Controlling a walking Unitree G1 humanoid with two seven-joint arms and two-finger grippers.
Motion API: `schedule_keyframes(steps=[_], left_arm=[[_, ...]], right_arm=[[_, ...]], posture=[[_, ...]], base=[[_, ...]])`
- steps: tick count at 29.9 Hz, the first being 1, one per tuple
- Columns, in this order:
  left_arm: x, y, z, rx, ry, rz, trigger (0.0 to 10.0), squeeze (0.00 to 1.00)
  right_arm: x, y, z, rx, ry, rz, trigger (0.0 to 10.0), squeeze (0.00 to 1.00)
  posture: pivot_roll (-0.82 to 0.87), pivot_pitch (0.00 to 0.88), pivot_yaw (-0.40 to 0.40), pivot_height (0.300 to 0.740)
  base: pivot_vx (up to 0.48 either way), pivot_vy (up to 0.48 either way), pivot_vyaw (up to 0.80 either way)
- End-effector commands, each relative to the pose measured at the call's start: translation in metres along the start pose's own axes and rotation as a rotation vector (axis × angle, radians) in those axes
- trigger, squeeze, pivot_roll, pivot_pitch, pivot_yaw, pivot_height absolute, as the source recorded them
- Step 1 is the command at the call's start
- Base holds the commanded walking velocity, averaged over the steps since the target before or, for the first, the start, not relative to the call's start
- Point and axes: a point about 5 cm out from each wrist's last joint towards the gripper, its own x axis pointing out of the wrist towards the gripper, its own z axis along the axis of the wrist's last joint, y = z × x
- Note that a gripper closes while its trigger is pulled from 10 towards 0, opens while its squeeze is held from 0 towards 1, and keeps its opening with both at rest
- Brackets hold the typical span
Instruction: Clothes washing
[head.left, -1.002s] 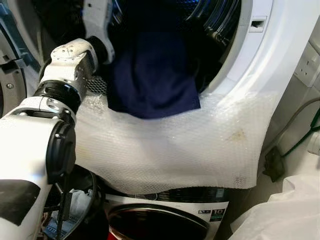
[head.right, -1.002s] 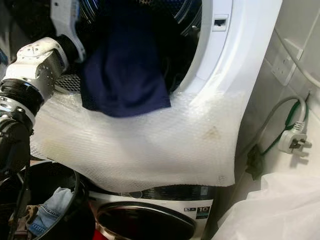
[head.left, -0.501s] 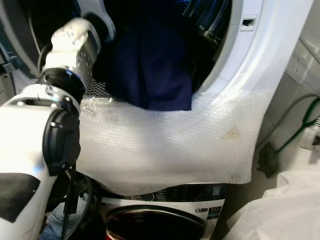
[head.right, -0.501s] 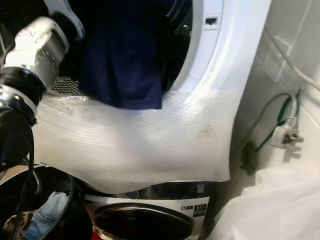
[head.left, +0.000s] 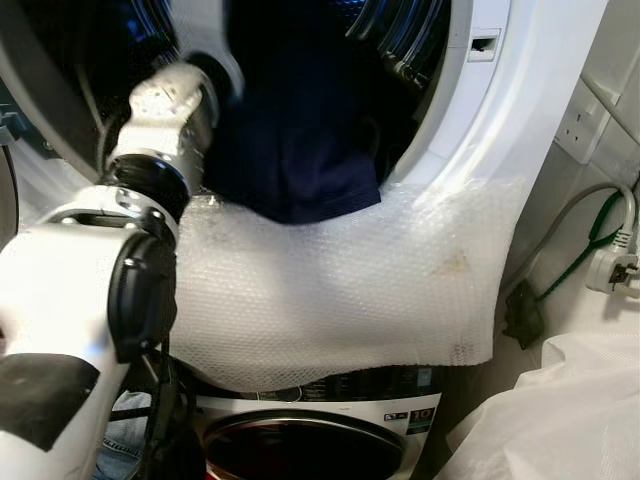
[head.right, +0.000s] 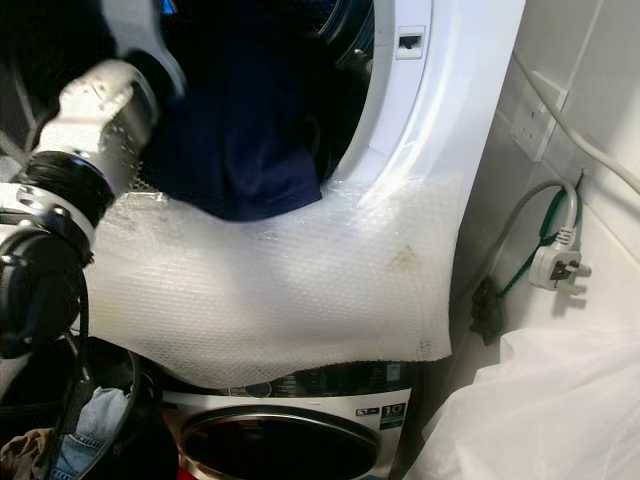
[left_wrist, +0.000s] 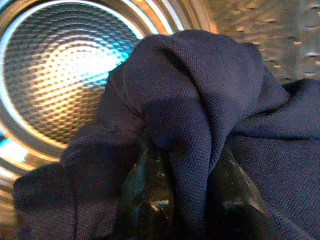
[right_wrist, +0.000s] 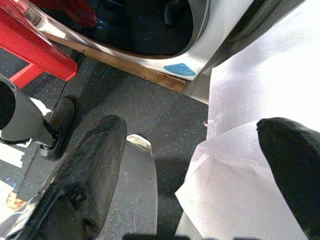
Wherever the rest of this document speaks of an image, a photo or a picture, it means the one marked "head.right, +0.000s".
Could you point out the white washing machine open drum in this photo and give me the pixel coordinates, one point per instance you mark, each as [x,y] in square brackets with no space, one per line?
[445,90]

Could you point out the blue jeans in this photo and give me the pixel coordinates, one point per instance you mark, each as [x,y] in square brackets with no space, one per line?
[88,430]

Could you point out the white translucent plastic bag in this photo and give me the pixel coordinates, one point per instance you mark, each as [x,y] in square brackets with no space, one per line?
[550,410]

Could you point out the white washer with dark door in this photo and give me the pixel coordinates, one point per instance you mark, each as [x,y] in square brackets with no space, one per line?
[280,445]

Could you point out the black plug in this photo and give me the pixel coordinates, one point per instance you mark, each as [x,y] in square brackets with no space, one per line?
[486,312]

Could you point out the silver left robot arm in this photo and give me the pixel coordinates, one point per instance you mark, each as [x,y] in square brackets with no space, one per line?
[100,125]

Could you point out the white three-pin plug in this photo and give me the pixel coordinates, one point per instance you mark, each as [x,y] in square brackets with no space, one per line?
[552,267]

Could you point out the white wall socket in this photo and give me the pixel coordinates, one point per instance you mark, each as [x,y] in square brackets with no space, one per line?
[536,118]

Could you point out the clear bubble wrap sheet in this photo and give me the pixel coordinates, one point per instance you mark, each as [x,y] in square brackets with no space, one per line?
[260,290]

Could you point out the brown cloth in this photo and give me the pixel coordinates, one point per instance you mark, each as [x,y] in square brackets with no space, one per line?
[25,455]

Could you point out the navy blue garment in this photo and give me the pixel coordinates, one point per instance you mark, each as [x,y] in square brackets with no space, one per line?
[240,140]

